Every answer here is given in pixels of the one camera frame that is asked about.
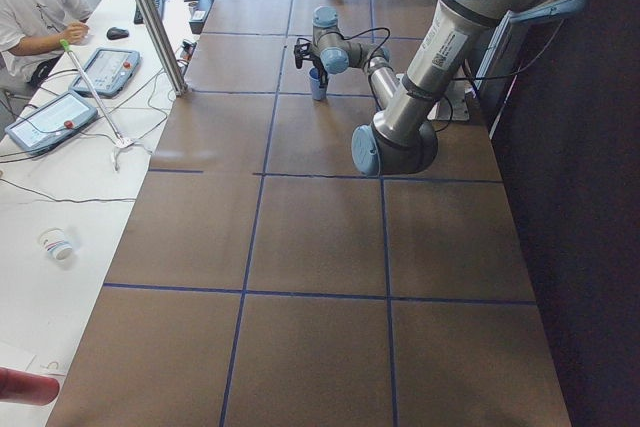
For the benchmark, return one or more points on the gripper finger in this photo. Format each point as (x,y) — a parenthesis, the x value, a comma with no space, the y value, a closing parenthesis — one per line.
(323,79)

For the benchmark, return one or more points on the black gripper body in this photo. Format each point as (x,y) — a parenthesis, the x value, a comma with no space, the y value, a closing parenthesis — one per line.
(317,62)

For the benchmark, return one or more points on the blue ribbed plastic cup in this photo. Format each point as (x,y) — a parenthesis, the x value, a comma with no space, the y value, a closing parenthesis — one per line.
(317,94)

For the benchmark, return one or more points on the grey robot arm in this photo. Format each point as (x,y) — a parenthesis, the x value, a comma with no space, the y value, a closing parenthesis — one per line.
(400,139)

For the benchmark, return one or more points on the white paper cup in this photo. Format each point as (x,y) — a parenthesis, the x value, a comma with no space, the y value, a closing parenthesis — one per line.
(56,244)

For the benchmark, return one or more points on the white mounting pillar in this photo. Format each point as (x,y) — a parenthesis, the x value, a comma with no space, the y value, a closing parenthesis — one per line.
(452,106)

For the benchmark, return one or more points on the black computer mouse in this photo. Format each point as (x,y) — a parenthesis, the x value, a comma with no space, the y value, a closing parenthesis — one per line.
(115,33)

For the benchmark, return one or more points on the far teach pendant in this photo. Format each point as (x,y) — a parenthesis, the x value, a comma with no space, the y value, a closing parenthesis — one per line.
(111,69)

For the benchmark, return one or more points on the teach pendant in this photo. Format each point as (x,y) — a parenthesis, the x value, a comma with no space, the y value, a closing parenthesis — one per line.
(51,124)
(111,69)

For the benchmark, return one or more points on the green tipped metal rod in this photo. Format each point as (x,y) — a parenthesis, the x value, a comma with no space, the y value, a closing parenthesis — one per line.
(121,141)

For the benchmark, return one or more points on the near teach pendant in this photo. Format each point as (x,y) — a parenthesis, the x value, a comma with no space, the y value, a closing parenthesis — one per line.
(51,124)

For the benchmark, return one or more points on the seated person white shirt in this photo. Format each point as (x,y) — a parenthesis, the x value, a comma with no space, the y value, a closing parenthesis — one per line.
(32,33)

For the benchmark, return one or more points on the red cylinder object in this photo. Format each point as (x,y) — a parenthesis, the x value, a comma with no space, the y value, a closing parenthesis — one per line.
(27,388)

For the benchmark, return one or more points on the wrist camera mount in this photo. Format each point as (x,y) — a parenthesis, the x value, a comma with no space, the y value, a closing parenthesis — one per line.
(303,52)

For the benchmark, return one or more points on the aluminium frame post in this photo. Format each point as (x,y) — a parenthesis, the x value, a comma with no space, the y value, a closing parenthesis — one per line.
(160,41)

